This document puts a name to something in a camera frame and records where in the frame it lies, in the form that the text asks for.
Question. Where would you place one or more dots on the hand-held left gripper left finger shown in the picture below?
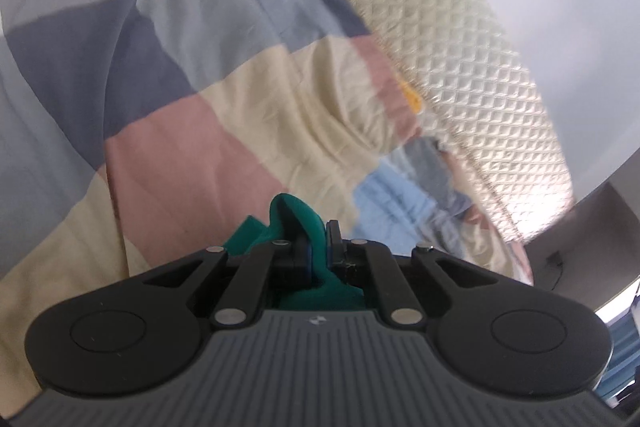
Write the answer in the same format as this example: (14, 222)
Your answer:
(260, 277)

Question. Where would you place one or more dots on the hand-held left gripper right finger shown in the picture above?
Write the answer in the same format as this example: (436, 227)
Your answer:
(385, 279)

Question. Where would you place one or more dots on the green hoodie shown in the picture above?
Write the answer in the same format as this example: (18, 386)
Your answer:
(300, 217)

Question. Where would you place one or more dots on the yellow pillow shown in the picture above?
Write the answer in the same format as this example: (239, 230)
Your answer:
(412, 99)

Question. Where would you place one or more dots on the cream quilted headboard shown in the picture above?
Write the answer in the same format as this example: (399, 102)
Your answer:
(475, 82)

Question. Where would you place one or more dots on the patchwork checked quilt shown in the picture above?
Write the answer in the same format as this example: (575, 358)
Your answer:
(200, 57)

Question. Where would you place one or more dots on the blue chair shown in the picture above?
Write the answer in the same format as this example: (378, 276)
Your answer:
(625, 337)

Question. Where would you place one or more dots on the black wall socket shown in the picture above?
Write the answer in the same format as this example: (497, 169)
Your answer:
(555, 259)

